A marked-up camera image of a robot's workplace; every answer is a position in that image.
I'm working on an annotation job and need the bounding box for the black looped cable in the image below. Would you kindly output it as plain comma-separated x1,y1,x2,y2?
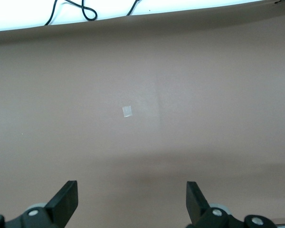
44,0,97,26

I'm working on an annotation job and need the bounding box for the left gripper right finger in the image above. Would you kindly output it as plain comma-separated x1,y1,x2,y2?
186,180,276,228

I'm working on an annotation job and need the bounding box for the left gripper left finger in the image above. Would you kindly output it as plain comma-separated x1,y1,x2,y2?
0,180,79,228

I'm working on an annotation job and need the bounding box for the small clear tape piece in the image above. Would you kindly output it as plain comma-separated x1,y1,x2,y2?
122,104,133,118

